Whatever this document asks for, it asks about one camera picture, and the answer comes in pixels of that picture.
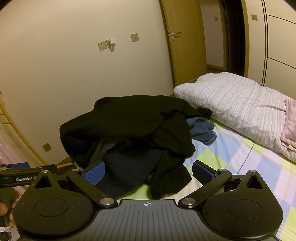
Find wooden door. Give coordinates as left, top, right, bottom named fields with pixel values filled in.
left=161, top=0, right=207, bottom=86

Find white plugged adapter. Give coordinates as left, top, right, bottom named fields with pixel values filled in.
left=107, top=38, right=116, bottom=49

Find yellow clothes rack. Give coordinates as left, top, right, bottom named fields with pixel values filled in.
left=0, top=91, right=74, bottom=168

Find wardrobe side wall switch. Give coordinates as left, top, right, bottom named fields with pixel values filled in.
left=251, top=14, right=258, bottom=21

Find checkered bed sheet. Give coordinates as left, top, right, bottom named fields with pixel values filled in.
left=116, top=116, right=296, bottom=241

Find person left hand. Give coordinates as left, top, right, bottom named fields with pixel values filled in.
left=0, top=192, right=20, bottom=228

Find blue denim jeans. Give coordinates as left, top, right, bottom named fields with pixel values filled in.
left=186, top=117, right=217, bottom=146

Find wall light switch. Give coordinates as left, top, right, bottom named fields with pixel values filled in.
left=131, top=33, right=139, bottom=42

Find black trousers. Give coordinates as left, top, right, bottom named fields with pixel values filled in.
left=60, top=95, right=212, bottom=199

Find low wall socket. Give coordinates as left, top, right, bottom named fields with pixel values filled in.
left=42, top=143, right=52, bottom=153

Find wall power socket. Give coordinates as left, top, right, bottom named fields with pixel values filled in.
left=98, top=41, right=108, bottom=51

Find white striped duvet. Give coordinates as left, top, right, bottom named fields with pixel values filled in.
left=174, top=72, right=295, bottom=162

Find pink folded cloth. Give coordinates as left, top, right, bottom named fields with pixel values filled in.
left=280, top=99, right=296, bottom=152

